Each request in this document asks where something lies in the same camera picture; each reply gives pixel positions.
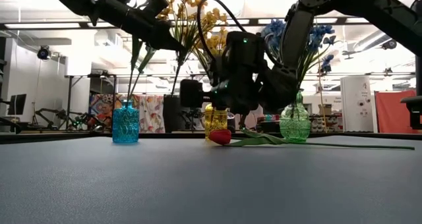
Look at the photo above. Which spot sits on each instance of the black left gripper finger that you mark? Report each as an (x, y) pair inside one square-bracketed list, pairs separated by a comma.
[(168, 43)]

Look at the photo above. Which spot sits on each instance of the blue artificial flower bunch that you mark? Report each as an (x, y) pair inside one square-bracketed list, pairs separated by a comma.
[(273, 28), (326, 61), (318, 31)]

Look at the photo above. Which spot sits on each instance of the black background robot arm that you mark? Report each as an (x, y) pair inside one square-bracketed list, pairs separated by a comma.
[(52, 113)]

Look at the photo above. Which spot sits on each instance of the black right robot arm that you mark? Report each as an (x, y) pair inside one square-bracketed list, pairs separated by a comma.
[(362, 3)]

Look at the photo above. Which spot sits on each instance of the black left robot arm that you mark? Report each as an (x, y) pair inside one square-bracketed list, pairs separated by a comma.
[(76, 0)]

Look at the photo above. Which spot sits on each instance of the yellow glass vase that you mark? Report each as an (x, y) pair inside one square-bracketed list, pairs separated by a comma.
[(216, 122)]

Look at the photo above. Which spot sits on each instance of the green glass vase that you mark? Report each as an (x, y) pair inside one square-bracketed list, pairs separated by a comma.
[(295, 125)]

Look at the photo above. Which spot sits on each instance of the blue glass vase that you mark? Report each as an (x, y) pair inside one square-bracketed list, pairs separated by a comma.
[(125, 125)]

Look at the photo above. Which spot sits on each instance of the colourful patterned cloth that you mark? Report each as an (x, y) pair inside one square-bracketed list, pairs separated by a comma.
[(151, 113)]

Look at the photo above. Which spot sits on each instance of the black rectangular box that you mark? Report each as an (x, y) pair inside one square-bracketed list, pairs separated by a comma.
[(173, 118)]

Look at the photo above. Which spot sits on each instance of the shelf with small items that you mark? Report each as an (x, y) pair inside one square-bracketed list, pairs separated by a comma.
[(324, 123)]

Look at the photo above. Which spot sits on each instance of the long ceiling light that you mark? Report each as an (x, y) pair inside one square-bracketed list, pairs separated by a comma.
[(43, 25)]

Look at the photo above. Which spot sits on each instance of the white cabinet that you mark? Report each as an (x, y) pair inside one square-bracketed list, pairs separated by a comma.
[(357, 102)]

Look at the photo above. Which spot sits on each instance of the black computer monitor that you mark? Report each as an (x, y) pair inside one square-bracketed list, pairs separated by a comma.
[(17, 104)]

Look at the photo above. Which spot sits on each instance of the orange red partition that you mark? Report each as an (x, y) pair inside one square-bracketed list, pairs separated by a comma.
[(392, 115)]

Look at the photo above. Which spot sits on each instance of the grey side table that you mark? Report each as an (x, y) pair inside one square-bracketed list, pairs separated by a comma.
[(412, 102)]

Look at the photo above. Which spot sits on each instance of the black round wall camera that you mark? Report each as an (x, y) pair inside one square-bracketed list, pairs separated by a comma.
[(43, 52)]

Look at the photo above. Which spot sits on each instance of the black aluminium table frame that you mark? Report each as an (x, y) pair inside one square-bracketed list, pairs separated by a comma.
[(66, 137)]

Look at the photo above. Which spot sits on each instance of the black ceiling camera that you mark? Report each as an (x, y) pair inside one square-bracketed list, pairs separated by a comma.
[(390, 44)]

